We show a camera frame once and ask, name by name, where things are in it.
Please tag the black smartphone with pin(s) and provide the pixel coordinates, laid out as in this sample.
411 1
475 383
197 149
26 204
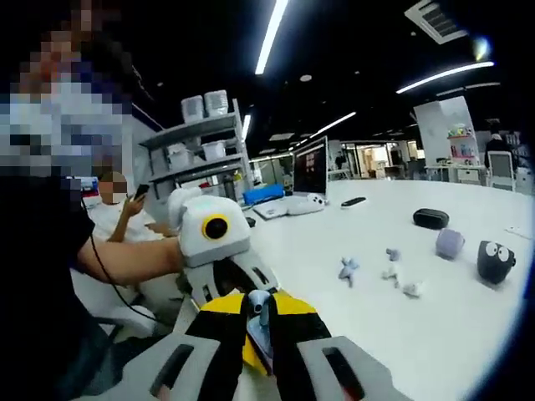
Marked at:
353 202

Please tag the white game controller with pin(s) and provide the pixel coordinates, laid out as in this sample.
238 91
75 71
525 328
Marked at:
307 204

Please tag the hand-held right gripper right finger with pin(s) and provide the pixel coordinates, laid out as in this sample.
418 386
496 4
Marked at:
309 367

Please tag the white office chair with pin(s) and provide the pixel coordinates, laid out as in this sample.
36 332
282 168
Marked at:
134 321
500 171

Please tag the silver laptop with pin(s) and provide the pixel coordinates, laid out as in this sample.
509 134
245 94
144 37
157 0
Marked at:
310 167

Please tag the ceiling light strip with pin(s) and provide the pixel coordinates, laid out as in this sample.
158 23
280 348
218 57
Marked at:
271 37
443 76
334 123
246 127

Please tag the grey metal shelf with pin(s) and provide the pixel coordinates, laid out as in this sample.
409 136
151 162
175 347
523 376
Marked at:
188 131

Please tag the light blue earbud case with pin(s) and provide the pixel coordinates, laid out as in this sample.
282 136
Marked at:
261 338

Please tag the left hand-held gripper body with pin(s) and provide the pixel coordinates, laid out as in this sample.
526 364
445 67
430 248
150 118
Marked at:
196 242

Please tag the black oval earbud case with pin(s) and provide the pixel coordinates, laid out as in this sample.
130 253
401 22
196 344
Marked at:
430 218

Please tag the purple earbud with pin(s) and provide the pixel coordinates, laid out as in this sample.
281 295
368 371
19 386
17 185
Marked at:
393 253
347 275

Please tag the black googly-eyed earbud case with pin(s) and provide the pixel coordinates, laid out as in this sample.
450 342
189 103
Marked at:
493 271

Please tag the light blue earbud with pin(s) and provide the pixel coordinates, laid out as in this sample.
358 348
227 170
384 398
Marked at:
259 298
353 265

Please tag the ceiling air conditioner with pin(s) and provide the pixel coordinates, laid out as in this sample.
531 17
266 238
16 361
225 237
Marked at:
436 18

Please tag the white table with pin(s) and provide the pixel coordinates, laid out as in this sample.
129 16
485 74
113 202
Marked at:
376 334

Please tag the person in dark shirt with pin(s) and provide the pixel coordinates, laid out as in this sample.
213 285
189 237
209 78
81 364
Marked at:
37 292

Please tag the purple earbud case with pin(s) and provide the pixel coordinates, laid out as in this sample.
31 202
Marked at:
449 244

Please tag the blue plastic box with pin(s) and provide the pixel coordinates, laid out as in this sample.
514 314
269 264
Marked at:
263 194

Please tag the display shelf with colourful items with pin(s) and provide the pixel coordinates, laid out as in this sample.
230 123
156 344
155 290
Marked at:
462 146

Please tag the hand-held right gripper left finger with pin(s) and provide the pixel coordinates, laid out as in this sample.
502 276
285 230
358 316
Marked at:
209 359

